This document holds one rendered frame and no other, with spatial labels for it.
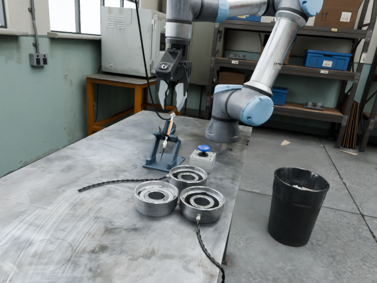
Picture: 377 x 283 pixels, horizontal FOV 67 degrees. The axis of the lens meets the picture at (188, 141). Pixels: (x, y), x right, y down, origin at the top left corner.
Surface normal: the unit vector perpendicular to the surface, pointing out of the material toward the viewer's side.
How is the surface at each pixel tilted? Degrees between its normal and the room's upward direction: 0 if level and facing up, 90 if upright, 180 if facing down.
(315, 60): 90
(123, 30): 90
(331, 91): 90
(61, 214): 0
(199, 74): 90
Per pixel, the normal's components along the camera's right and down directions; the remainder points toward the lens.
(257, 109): 0.46, 0.45
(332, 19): -0.36, 0.32
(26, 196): 0.09, -0.94
